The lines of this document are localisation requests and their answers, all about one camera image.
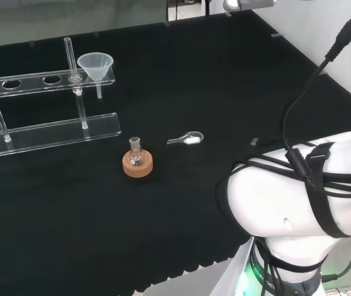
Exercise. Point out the clear acrylic funnel stand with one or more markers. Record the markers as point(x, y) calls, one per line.
point(55, 135)

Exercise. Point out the glass weighing funnel with powder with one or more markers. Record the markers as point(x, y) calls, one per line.
point(191, 139)

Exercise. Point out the small glass round-bottom flask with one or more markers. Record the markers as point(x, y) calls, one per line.
point(136, 157)

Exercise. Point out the black bench cloth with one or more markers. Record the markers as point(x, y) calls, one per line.
point(193, 77)

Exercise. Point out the grey tape strip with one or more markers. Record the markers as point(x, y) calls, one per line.
point(275, 35)

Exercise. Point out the grey white camera housing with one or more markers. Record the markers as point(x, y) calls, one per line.
point(249, 3)

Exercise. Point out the translucent plastic funnel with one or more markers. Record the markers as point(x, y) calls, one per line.
point(95, 66)

